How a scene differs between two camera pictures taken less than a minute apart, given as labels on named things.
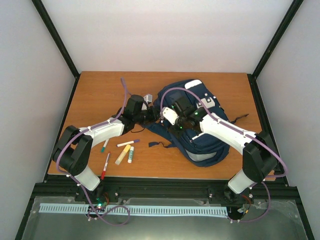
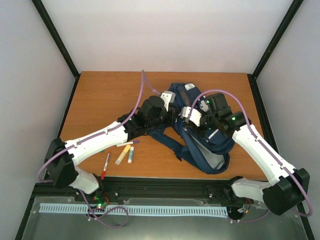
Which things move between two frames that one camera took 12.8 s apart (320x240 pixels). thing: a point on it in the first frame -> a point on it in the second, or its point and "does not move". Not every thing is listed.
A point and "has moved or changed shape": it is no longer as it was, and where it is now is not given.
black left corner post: x=60 y=41 does not move
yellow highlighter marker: x=122 y=154 does not move
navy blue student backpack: x=201 y=149 has moved or changed shape
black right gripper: x=177 y=132 -> x=201 y=133
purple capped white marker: x=128 y=143 does not move
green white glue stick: x=129 y=160 does not move
